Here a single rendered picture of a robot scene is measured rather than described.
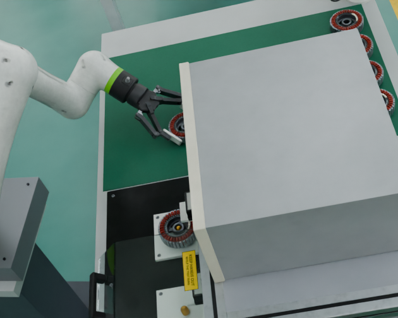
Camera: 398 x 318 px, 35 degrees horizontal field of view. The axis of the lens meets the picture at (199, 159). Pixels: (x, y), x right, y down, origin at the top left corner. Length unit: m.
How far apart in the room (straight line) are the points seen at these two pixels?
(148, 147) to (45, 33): 2.02
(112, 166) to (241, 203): 0.94
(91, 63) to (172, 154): 0.38
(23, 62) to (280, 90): 0.64
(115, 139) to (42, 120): 1.35
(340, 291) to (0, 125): 0.89
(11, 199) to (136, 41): 0.79
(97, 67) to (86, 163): 1.15
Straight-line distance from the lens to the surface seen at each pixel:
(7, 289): 1.92
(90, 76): 2.02
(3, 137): 1.64
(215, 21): 2.40
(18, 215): 1.94
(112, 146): 2.08
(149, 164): 1.99
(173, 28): 2.42
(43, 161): 3.21
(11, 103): 1.61
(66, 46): 3.78
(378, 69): 2.07
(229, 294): 1.28
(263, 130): 1.23
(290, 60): 1.36
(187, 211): 1.64
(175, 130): 2.00
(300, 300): 1.26
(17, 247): 1.88
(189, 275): 1.37
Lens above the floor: 2.25
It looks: 50 degrees down
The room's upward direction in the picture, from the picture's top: 19 degrees counter-clockwise
